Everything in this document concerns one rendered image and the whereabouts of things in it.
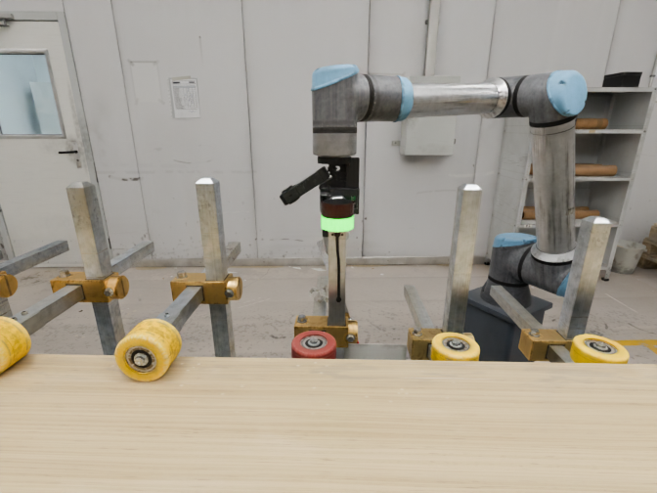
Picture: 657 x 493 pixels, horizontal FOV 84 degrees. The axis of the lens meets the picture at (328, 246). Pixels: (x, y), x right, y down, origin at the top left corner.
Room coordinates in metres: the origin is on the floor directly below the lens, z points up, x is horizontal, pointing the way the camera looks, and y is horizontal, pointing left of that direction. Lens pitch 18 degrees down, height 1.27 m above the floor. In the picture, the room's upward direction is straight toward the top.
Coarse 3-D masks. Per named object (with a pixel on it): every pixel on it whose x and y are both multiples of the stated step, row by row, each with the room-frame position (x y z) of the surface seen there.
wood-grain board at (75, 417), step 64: (0, 384) 0.45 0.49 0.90; (64, 384) 0.45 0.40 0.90; (128, 384) 0.45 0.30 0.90; (192, 384) 0.45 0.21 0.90; (256, 384) 0.45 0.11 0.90; (320, 384) 0.45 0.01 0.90; (384, 384) 0.45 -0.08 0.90; (448, 384) 0.45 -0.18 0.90; (512, 384) 0.45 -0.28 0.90; (576, 384) 0.45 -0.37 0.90; (640, 384) 0.45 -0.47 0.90; (0, 448) 0.34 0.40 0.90; (64, 448) 0.34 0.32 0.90; (128, 448) 0.34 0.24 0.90; (192, 448) 0.34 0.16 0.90; (256, 448) 0.34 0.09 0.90; (320, 448) 0.34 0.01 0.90; (384, 448) 0.34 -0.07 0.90; (448, 448) 0.34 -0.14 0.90; (512, 448) 0.34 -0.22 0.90; (576, 448) 0.34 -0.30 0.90; (640, 448) 0.34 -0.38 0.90
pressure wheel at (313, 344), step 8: (296, 336) 0.57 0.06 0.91; (304, 336) 0.57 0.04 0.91; (312, 336) 0.58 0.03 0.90; (320, 336) 0.58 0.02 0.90; (328, 336) 0.57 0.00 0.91; (296, 344) 0.55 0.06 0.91; (304, 344) 0.55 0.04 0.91; (312, 344) 0.55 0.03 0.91; (320, 344) 0.55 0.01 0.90; (328, 344) 0.55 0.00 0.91; (296, 352) 0.53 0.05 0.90; (304, 352) 0.52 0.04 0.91; (312, 352) 0.52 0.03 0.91; (320, 352) 0.52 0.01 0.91; (328, 352) 0.53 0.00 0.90
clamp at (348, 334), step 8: (296, 320) 0.70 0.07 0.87; (312, 320) 0.70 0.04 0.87; (320, 320) 0.70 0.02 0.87; (352, 320) 0.70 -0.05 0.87; (296, 328) 0.67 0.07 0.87; (304, 328) 0.67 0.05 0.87; (312, 328) 0.67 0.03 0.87; (320, 328) 0.67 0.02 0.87; (328, 328) 0.67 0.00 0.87; (336, 328) 0.67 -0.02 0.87; (344, 328) 0.67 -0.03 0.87; (352, 328) 0.67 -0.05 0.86; (336, 336) 0.67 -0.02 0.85; (344, 336) 0.67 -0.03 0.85; (352, 336) 0.66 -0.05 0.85; (336, 344) 0.67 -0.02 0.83; (344, 344) 0.67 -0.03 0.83
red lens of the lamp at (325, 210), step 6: (324, 204) 0.63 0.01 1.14; (330, 204) 0.62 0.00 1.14; (342, 204) 0.62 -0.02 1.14; (348, 204) 0.62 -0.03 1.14; (324, 210) 0.63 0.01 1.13; (330, 210) 0.62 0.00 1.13; (336, 210) 0.62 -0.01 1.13; (342, 210) 0.62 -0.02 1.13; (348, 210) 0.62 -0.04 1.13; (330, 216) 0.62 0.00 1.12; (336, 216) 0.62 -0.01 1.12; (342, 216) 0.62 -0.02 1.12; (348, 216) 0.62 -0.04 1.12
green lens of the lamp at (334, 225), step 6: (324, 222) 0.63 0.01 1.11; (330, 222) 0.62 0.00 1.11; (336, 222) 0.62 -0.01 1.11; (342, 222) 0.62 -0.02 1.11; (348, 222) 0.62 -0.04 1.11; (324, 228) 0.63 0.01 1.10; (330, 228) 0.62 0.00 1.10; (336, 228) 0.61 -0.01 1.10; (342, 228) 0.62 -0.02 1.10; (348, 228) 0.62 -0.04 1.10
